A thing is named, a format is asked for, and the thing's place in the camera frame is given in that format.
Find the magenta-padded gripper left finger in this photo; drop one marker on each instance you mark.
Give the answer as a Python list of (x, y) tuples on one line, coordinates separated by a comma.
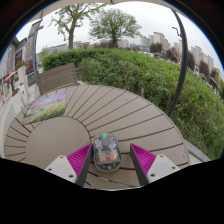
[(79, 160)]

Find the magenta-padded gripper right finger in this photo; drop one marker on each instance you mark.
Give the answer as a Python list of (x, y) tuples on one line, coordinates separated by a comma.
[(144, 160)]

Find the transparent grey computer mouse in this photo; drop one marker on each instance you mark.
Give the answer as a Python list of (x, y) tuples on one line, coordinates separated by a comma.
[(106, 153)]

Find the blossom tree print mouse pad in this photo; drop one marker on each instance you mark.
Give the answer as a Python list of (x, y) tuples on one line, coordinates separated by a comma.
[(46, 107)]

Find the green hedge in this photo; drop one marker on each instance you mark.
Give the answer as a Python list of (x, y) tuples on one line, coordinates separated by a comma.
[(140, 80)]

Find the brown slatted outdoor chair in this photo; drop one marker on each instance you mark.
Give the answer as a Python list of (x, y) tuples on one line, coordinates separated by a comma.
[(56, 78)]

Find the large white flower planter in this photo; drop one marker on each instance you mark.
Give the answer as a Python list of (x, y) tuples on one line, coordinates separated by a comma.
[(17, 101)]

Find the dark curved umbrella pole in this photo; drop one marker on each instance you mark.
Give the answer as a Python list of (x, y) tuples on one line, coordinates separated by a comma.
[(182, 66)]

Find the small white flower planter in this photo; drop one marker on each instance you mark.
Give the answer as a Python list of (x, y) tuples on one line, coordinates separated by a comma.
[(21, 75)]

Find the distant apartment buildings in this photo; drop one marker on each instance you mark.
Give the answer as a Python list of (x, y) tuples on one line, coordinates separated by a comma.
[(200, 56)]

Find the tall grey sign pillar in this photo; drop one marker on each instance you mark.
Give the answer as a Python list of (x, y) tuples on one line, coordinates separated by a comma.
[(31, 50)]

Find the grey storefront building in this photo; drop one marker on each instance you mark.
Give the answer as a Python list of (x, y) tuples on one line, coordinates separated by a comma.
[(8, 60)]

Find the tree with sparse leaves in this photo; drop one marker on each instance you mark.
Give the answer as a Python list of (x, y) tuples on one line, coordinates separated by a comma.
[(70, 33)]

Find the tree with dense crown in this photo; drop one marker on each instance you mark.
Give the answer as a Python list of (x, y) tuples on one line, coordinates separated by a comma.
[(115, 25)]

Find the beige patio umbrella canopy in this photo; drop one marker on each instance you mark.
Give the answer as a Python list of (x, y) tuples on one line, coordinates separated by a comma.
[(66, 3)]

